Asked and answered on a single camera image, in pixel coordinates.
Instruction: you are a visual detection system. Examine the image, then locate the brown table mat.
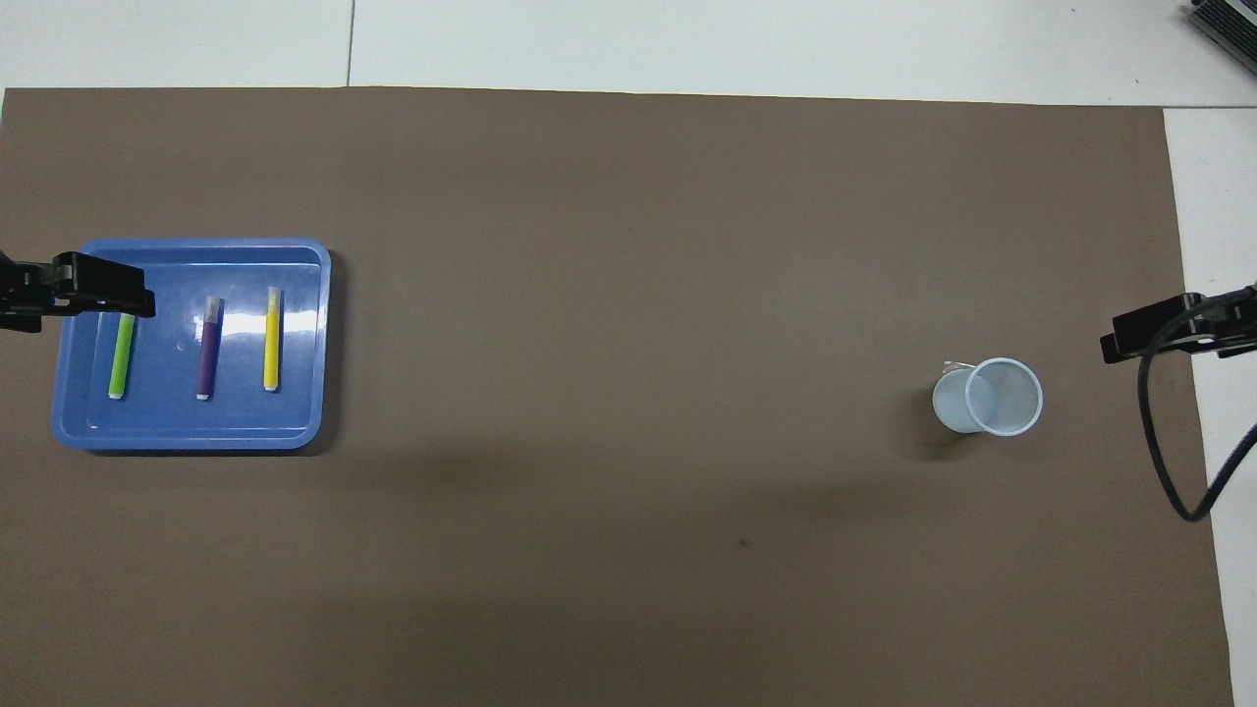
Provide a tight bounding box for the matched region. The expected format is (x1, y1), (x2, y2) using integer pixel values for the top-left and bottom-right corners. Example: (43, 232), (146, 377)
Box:
(0, 86), (1236, 707)

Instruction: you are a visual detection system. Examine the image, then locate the yellow highlighter pen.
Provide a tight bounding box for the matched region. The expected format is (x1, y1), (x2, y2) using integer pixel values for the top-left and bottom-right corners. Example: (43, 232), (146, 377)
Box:
(263, 287), (284, 393)

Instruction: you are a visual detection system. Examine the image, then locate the green highlighter pen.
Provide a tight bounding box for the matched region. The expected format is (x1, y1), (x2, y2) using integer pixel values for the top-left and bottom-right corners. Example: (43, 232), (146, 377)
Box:
(108, 312), (137, 401)

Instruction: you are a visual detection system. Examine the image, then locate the purple highlighter pen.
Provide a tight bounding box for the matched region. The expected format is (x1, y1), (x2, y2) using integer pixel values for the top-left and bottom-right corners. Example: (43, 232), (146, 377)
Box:
(196, 296), (226, 402)

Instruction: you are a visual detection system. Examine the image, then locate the grey ribbed device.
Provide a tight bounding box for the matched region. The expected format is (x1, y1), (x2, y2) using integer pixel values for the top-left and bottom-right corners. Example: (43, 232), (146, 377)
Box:
(1183, 0), (1257, 62)

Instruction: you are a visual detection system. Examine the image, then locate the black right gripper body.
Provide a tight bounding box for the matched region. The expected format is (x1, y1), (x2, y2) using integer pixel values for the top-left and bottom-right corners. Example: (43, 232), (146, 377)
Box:
(1183, 283), (1257, 359)

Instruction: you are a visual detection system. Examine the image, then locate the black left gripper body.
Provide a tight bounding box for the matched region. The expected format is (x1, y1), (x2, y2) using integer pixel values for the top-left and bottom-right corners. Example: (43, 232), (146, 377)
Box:
(0, 253), (58, 333)

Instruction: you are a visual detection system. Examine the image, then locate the translucent plastic cup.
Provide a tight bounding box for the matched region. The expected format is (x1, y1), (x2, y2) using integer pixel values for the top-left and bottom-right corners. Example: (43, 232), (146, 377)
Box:
(932, 357), (1044, 437)

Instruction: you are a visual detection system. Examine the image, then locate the blue plastic tray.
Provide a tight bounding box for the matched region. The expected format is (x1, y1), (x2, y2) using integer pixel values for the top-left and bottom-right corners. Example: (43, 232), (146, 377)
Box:
(51, 238), (332, 453)

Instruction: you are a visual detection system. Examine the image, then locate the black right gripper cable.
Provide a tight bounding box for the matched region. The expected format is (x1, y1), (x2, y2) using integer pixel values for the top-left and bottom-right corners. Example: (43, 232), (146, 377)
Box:
(1137, 285), (1257, 522)

